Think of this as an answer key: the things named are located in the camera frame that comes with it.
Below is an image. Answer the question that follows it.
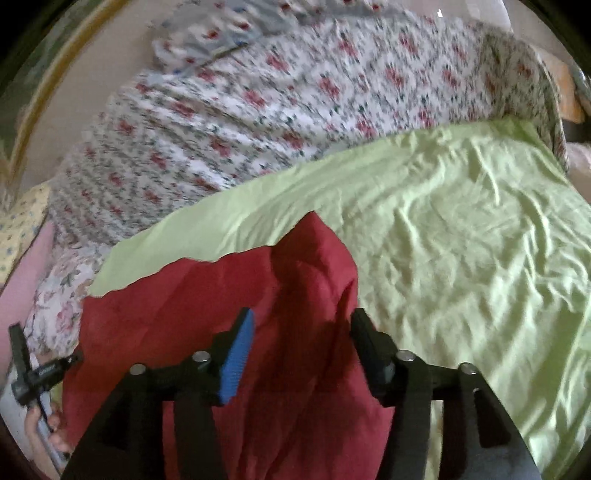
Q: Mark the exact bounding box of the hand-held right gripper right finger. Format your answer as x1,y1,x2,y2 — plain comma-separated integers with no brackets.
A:
350,308,541,480

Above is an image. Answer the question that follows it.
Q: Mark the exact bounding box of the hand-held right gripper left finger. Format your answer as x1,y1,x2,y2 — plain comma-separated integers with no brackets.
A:
60,308,256,480

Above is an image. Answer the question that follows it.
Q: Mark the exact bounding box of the red quilted jacket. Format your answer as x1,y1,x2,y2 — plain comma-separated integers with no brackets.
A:
60,210,399,480

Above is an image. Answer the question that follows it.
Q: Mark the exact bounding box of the person's left hand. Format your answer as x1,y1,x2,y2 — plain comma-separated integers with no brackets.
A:
25,404,75,459

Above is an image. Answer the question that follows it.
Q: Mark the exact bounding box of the crumpled floral cloth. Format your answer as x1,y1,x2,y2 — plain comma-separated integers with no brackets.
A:
23,240,112,367

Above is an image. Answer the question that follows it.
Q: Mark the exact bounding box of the pink pillow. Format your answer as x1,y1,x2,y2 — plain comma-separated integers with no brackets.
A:
0,222,57,333

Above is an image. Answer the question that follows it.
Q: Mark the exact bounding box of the light green bed sheet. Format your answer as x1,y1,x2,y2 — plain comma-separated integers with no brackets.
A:
88,115,591,480

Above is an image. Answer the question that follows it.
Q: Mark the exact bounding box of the yellow floral pillow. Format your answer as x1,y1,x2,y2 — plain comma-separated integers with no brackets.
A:
0,182,52,289

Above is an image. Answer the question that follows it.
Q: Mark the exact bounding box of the rose print floral blanket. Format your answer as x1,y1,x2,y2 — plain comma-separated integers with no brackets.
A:
46,7,570,247

